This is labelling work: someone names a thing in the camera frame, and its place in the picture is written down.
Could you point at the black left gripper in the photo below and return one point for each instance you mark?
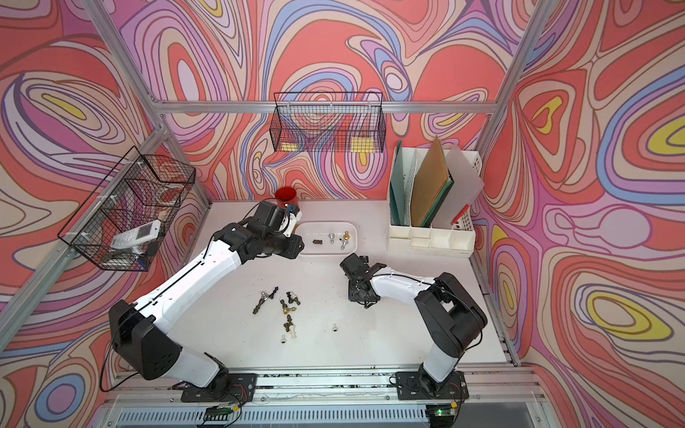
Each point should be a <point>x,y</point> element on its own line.
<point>293,249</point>

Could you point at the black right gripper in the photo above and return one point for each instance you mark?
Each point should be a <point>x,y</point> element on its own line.
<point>353,297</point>

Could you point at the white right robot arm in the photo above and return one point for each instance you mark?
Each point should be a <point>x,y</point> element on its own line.
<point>453,319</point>

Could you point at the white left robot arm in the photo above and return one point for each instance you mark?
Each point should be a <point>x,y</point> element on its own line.
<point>140,330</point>

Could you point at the white storage box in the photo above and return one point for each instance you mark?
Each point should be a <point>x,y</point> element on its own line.
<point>328,238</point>

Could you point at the dark silver chess piece left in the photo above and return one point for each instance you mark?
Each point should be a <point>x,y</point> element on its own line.
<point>265,296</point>

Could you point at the gold chess piece centre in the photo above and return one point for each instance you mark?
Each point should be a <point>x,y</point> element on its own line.
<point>286,308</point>

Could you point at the red metal cup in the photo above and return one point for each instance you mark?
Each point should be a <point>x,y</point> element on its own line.
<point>287,199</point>

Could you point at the green folder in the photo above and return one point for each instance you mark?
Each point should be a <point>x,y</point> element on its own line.
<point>436,202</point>

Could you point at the white file organizer rack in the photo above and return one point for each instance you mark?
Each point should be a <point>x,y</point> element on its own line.
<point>402,236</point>

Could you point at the white remote control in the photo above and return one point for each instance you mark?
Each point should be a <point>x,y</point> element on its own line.
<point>135,238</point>

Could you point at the brown cardboard folder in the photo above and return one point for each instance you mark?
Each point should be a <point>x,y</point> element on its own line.
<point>431,185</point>

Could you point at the grey plastic sheet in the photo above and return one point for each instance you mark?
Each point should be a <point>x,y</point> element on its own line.
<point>465,168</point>

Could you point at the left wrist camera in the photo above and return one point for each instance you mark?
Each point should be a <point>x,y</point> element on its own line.
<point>291,218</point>

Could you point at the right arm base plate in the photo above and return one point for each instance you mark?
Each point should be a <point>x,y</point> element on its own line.
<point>419,386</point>

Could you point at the black wire basket back wall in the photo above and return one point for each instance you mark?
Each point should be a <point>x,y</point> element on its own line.
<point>328,122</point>

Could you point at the black wire basket wall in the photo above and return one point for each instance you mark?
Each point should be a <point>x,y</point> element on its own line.
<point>328,122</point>
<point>138,189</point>

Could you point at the black wire basket left wall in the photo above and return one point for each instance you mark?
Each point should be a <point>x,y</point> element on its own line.
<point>138,189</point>

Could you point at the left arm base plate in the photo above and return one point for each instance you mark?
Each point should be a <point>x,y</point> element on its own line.
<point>226,387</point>

